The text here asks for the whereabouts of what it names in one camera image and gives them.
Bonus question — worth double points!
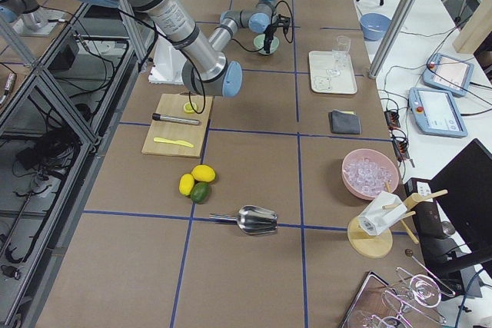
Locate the clear wine glass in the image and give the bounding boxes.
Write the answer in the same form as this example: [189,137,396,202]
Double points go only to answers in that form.
[331,35,351,77]

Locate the yellow plastic knife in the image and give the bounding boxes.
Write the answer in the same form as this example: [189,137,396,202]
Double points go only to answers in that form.
[153,137,194,148]

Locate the yellow lemon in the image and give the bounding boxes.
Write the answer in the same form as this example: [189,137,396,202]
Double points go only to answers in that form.
[178,174,195,197]
[191,164,216,183]

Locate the green bowl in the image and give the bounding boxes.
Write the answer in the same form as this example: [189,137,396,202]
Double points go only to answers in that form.
[253,34,280,55]

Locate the green lime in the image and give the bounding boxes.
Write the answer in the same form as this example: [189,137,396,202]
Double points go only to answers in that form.
[190,182,211,204]

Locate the metal muddler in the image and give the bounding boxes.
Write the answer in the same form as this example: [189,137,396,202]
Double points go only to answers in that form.
[151,112,201,126]

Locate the wooden cutting board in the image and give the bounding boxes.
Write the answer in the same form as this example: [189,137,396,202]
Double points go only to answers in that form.
[141,94,213,157]

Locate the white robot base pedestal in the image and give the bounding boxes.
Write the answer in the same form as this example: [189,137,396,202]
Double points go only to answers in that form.
[148,36,187,85]

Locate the wooden cup stand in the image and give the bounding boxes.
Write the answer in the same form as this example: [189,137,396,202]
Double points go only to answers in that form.
[347,190,448,259]

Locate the far teach pendant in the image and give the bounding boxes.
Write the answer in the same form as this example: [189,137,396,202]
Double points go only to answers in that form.
[423,53,474,97]

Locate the aluminium frame post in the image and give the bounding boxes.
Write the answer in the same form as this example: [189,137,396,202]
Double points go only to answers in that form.
[368,0,416,79]

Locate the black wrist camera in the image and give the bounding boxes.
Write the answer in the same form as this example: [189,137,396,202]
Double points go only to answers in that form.
[276,15,291,35]

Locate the near teach pendant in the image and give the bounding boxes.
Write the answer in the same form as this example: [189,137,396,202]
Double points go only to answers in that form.
[408,88,468,138]

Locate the blue bowl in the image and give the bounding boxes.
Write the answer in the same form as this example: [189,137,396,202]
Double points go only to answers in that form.
[360,13,391,41]

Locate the hanging wine glasses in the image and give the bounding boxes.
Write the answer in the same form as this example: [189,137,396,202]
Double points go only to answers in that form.
[383,249,457,327]

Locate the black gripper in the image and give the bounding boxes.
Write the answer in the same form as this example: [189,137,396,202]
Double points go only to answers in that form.
[263,19,276,54]

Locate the black power box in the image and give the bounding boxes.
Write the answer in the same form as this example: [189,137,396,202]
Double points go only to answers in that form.
[404,177,447,239]

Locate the black monitor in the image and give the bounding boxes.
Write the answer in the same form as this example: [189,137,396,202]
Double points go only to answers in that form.
[417,137,492,283]

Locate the teach pendant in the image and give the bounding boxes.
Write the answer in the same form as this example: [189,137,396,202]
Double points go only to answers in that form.
[408,88,468,138]
[423,53,474,97]

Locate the metal ice scoop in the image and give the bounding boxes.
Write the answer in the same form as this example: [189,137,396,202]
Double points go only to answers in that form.
[209,205,278,236]

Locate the lemon half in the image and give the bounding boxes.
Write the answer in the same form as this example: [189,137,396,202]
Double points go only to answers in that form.
[183,102,198,114]

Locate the white bear tray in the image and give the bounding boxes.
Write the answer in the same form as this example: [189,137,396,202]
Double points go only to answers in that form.
[308,51,357,95]

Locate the pink bowl with ice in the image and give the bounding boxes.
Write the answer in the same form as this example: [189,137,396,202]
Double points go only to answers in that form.
[341,148,400,200]

